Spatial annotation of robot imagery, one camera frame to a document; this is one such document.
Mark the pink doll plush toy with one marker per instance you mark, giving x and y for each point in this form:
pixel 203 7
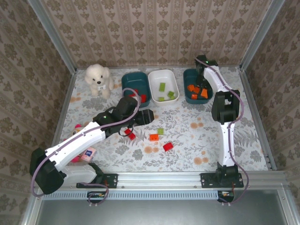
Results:
pixel 77 127

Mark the wide aluminium extrusion beam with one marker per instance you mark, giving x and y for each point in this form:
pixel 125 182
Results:
pixel 159 179

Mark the pink tissue pack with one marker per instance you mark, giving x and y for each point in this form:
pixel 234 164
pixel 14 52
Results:
pixel 89 154

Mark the long green lego brick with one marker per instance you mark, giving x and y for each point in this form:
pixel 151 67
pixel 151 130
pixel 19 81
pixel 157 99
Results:
pixel 162 86

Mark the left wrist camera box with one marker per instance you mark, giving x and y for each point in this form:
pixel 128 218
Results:
pixel 145 117

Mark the white dog plush toy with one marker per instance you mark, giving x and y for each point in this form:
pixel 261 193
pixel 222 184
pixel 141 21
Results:
pixel 97 77

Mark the thin aluminium frame rail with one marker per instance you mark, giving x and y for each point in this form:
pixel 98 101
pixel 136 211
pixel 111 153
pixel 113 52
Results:
pixel 140 67

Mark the orange sloped lego brick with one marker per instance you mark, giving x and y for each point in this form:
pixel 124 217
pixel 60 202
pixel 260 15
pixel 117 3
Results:
pixel 204 93

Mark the aluminium frame post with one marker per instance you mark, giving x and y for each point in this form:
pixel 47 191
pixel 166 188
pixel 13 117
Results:
pixel 259 35
pixel 54 35

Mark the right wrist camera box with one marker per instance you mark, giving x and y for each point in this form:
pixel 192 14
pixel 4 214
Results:
pixel 201 61

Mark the wiring connector cluster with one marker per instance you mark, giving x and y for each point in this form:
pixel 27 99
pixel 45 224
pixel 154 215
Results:
pixel 97 195
pixel 225 194

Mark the dark green plastic bin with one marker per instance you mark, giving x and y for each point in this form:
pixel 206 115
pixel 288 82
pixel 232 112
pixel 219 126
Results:
pixel 191 77
pixel 134 79

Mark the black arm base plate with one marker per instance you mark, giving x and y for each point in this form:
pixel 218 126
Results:
pixel 112 180
pixel 207 180

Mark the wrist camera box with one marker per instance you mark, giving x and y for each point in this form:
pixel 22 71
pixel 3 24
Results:
pixel 201 61
pixel 145 117

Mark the white plastic bin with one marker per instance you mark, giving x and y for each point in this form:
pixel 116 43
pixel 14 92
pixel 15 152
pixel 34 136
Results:
pixel 164 77

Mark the long red lego brick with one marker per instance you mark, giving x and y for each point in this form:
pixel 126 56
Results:
pixel 134 93

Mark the grey metal panel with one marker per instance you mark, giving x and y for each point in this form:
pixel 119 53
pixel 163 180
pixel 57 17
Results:
pixel 140 213

